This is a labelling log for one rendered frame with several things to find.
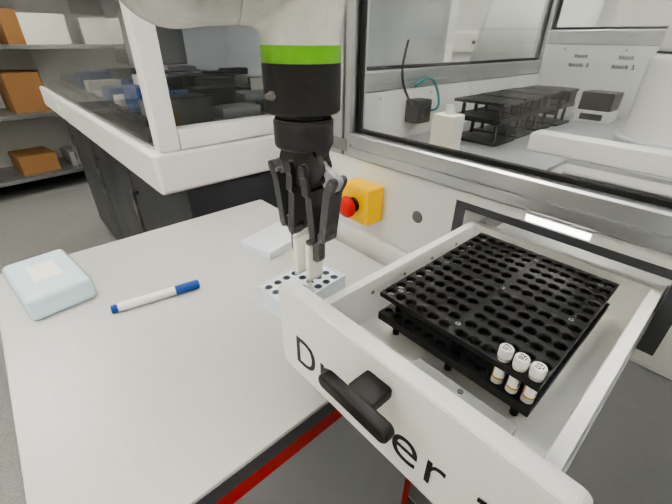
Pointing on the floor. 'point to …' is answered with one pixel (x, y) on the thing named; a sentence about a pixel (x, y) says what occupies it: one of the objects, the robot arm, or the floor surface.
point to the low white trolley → (182, 382)
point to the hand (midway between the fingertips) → (308, 255)
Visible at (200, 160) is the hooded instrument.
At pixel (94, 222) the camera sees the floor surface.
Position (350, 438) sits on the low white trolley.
